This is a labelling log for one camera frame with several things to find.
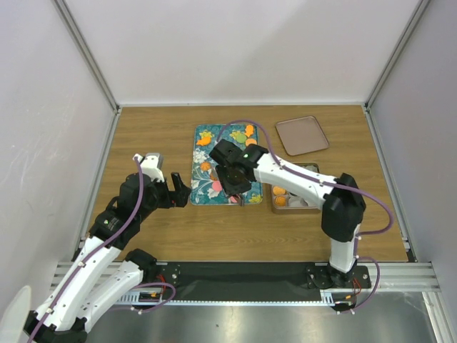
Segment orange dotted round cookie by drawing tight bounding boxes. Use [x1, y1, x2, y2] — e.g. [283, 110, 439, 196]
[272, 186, 287, 196]

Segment tan swirl cookie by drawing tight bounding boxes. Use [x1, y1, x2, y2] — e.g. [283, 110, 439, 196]
[273, 195, 288, 207]

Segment brown tin lid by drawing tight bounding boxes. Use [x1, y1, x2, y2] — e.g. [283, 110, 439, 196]
[275, 116, 329, 156]

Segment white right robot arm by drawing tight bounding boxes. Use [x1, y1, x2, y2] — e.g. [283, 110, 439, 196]
[205, 139, 366, 287]

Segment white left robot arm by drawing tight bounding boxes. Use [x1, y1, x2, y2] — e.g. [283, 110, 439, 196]
[24, 153, 191, 342]

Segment teal floral tray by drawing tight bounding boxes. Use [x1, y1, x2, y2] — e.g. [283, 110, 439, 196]
[190, 124, 258, 206]

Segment pink sandwich cookie left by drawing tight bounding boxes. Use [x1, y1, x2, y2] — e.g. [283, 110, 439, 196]
[211, 181, 222, 192]

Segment tan dotted cookie top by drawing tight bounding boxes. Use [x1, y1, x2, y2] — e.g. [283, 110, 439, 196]
[245, 139, 257, 146]

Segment green sandwich cookie top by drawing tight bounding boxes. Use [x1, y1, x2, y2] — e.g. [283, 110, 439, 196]
[236, 134, 247, 144]

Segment orange flower cookie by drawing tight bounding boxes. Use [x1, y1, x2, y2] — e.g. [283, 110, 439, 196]
[200, 161, 211, 172]

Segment orange fish cookie left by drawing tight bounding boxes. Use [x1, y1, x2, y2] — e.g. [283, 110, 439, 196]
[196, 136, 211, 146]

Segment orange fish cookie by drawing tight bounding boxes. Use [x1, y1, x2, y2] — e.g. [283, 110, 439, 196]
[244, 124, 255, 138]
[196, 136, 211, 146]

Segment orange fish cookie right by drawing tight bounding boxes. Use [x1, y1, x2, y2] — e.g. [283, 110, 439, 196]
[244, 124, 255, 138]

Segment brown cookie tin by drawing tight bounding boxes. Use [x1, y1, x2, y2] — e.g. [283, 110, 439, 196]
[270, 162, 322, 216]

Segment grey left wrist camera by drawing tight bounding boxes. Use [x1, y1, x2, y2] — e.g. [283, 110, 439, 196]
[145, 153, 164, 170]

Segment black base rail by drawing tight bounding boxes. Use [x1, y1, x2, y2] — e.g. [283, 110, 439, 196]
[140, 262, 374, 304]

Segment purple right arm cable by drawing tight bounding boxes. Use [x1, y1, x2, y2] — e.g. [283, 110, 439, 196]
[216, 119, 395, 315]

